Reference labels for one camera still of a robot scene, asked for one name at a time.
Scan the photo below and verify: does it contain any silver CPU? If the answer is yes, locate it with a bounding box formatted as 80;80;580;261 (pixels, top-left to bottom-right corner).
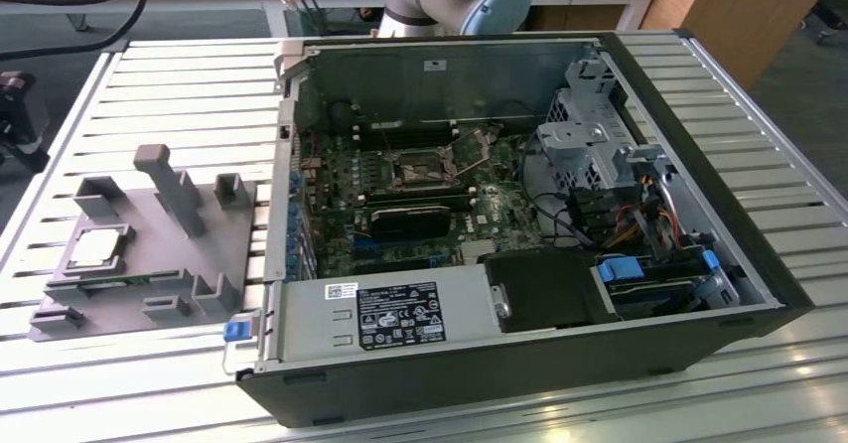
68;224;136;269

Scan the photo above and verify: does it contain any thin metal locking lever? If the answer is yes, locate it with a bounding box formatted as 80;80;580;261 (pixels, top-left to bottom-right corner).
373;113;396;160

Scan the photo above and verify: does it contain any metal socket cover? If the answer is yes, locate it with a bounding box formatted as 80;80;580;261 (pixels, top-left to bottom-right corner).
448;125;500;179

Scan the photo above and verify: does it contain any grey parts rack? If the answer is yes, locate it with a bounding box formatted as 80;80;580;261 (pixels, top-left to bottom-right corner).
24;143;261;344

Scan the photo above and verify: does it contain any green RAM stick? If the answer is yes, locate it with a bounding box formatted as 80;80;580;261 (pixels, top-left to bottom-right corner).
78;273;153;288

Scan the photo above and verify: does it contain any green motherboard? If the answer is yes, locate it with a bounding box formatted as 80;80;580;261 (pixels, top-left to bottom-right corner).
290;124;550;278

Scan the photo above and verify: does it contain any blue case latch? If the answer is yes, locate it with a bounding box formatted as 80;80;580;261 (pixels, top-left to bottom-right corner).
222;319;258;344

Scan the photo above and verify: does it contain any silver power supply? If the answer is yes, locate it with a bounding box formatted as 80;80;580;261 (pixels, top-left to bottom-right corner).
261;263;506;365

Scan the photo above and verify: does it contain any black graphics card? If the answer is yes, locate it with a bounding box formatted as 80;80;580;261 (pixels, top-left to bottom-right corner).
366;203;453;243

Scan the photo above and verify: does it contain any silver metal drive cage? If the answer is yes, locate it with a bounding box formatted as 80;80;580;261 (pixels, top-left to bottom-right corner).
532;58;677;196

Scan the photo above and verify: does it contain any black plastic fan shroud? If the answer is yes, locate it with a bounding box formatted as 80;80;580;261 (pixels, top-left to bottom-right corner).
481;251;622;335

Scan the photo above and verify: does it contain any black open PC case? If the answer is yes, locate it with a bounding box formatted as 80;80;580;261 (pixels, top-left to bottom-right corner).
221;29;817;429

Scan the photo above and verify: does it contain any hard disk in blue carrier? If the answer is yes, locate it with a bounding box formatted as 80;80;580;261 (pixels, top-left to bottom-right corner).
592;253;742;321

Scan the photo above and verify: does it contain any wooden cabinet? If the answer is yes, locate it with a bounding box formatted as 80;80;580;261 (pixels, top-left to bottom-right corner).
674;0;848;91

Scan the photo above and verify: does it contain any dark office chair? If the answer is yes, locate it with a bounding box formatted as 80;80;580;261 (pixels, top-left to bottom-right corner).
808;0;848;48

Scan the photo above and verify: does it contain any coloured power wire bundle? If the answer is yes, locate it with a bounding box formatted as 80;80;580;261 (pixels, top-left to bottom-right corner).
612;174;688;255

